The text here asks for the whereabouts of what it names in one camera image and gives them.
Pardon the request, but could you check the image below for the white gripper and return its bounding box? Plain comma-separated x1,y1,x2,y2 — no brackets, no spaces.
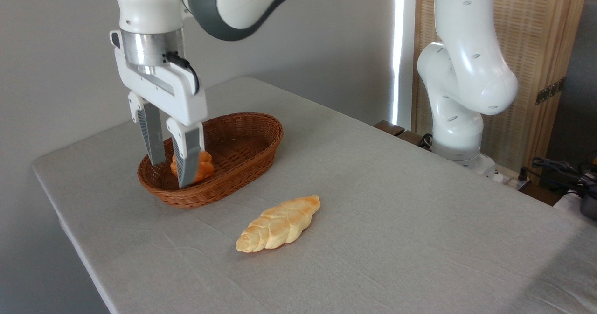
109,30,208,189

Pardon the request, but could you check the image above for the orange round bread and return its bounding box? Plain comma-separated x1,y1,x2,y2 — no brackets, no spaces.
169,150,215,184

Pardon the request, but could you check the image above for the pale braided bread loaf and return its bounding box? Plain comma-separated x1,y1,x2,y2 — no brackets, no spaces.
235,195,321,253

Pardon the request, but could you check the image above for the brown wicker basket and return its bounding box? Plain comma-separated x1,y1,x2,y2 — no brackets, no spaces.
137,112,284,209

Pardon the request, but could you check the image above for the dark brown wooden block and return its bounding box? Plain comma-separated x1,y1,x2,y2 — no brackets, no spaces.
396,130,428,148
373,120,406,137

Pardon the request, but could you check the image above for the grey tablecloth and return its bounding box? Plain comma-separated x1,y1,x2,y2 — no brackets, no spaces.
32,76,597,314

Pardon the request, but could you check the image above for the wooden folding screen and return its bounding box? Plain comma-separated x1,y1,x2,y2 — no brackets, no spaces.
412,0,591,175

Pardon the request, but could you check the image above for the dark metal screen hinge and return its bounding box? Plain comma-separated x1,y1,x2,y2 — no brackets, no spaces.
535,77,567,105

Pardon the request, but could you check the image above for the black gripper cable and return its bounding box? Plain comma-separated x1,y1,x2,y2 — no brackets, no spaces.
163,51,201,95

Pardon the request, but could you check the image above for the black cable bundle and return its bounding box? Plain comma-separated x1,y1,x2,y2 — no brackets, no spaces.
531,156,597,199

